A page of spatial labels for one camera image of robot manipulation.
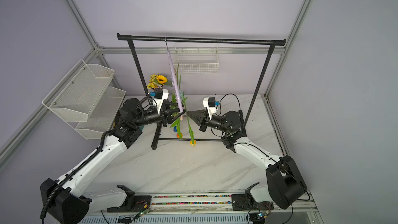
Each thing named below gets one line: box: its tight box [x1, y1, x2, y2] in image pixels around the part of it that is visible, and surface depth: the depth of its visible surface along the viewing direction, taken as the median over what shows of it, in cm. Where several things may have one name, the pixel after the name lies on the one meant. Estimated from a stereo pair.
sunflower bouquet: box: [146, 73, 174, 90], surface depth 96 cm
